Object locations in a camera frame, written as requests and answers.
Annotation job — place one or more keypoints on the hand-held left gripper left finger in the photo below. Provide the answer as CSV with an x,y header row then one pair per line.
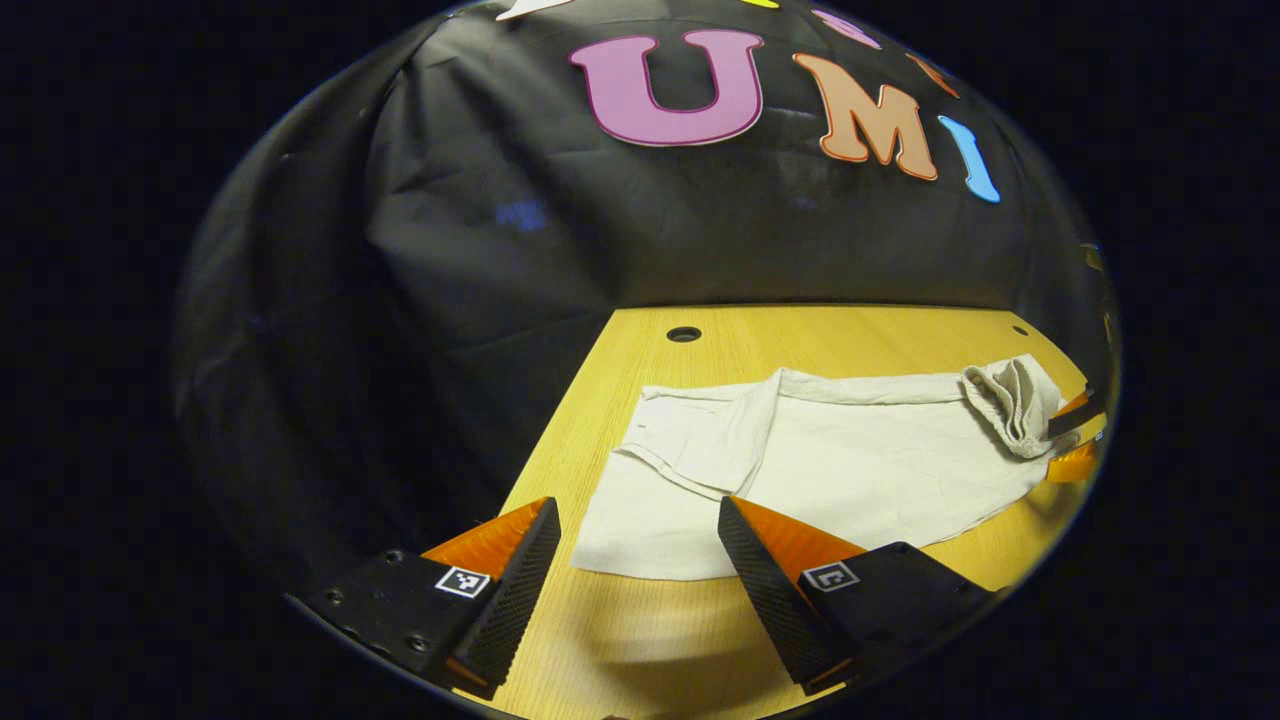
x,y
520,600

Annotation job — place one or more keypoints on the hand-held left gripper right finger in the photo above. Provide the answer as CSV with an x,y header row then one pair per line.
x,y
770,600

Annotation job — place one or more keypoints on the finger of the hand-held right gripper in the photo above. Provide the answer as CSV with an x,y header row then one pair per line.
x,y
1075,465
1075,420

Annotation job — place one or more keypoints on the white jeans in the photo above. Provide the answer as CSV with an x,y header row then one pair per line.
x,y
860,460

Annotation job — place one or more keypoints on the black backdrop cloth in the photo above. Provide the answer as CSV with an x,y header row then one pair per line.
x,y
500,250

